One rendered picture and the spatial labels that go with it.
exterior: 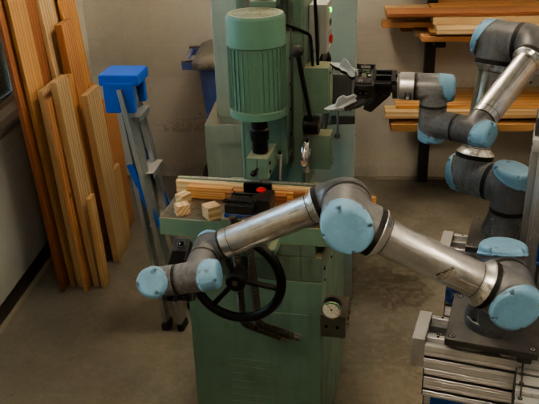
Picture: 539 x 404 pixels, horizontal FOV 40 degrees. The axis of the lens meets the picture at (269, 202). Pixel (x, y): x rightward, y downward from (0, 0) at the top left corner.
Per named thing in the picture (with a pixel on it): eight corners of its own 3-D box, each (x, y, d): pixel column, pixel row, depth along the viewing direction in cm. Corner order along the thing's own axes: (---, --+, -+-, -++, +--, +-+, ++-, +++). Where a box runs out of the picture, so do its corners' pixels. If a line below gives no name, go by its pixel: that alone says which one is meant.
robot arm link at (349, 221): (541, 270, 174) (335, 171, 169) (557, 305, 160) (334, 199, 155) (512, 308, 179) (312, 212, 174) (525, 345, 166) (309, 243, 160)
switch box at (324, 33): (309, 54, 242) (308, 4, 235) (314, 46, 251) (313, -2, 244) (327, 54, 241) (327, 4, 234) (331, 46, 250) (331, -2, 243)
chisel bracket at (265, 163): (246, 183, 231) (245, 158, 228) (257, 166, 244) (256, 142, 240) (269, 184, 230) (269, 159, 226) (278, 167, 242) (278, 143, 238)
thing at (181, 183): (176, 194, 246) (175, 180, 243) (178, 191, 247) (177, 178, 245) (356, 206, 233) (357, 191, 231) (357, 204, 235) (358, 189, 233)
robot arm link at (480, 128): (569, 52, 215) (487, 161, 195) (533, 47, 222) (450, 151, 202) (568, 18, 207) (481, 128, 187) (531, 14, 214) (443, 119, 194)
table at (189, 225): (148, 248, 224) (146, 231, 222) (180, 206, 251) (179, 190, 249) (346, 264, 212) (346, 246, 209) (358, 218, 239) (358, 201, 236)
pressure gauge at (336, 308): (321, 323, 226) (321, 300, 222) (322, 316, 229) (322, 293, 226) (341, 325, 225) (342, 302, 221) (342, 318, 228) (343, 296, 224)
